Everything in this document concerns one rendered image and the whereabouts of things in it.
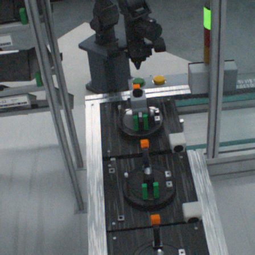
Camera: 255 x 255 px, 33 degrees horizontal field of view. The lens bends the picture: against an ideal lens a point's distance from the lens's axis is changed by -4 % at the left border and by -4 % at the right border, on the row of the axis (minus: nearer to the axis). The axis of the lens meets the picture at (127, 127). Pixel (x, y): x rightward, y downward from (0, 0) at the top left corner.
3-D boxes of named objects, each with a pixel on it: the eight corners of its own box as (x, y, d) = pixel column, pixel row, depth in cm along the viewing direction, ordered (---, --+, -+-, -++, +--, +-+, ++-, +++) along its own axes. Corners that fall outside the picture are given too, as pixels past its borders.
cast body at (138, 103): (131, 104, 135) (128, 85, 131) (145, 102, 135) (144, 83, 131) (133, 123, 129) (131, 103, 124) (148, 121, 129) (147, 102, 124)
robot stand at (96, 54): (110, 69, 178) (105, 27, 165) (139, 82, 170) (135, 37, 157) (85, 88, 170) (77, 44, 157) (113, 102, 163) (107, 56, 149)
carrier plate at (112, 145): (100, 108, 147) (99, 103, 146) (173, 99, 147) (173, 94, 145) (102, 161, 129) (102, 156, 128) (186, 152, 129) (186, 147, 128)
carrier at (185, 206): (103, 165, 128) (97, 134, 120) (186, 156, 128) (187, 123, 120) (107, 235, 110) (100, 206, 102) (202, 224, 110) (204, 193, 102)
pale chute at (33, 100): (35, 109, 144) (35, 95, 144) (73, 109, 142) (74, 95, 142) (0, 101, 116) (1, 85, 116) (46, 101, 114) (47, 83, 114)
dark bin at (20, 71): (20, 62, 129) (19, 37, 127) (62, 60, 127) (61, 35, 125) (-20, 82, 102) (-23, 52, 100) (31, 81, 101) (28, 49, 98)
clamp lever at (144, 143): (142, 165, 121) (140, 139, 118) (150, 164, 121) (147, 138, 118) (143, 171, 117) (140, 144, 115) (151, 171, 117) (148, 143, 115)
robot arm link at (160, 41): (103, 28, 140) (105, 37, 136) (161, 21, 141) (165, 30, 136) (106, 49, 146) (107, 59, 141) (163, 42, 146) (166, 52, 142)
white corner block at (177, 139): (168, 143, 133) (168, 133, 130) (183, 141, 133) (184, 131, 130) (171, 155, 129) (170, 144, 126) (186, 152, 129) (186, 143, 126)
